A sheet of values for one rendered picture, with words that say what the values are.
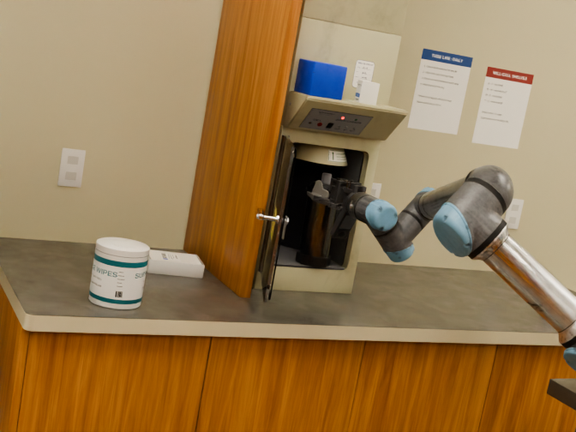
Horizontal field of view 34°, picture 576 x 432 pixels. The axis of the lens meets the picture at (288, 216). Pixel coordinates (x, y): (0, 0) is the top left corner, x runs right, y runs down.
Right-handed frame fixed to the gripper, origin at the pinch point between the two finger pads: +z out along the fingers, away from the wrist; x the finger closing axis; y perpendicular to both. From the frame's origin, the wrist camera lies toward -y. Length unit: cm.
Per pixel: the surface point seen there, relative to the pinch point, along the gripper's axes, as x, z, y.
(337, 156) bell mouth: -1.2, -1.3, 12.4
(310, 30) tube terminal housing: 15.4, -4.0, 46.1
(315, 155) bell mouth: 5.2, -0.4, 11.8
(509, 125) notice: -92, 39, 27
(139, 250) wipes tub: 62, -27, -13
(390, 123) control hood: -10.1, -12.1, 24.8
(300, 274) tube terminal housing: 5.0, -3.5, -22.8
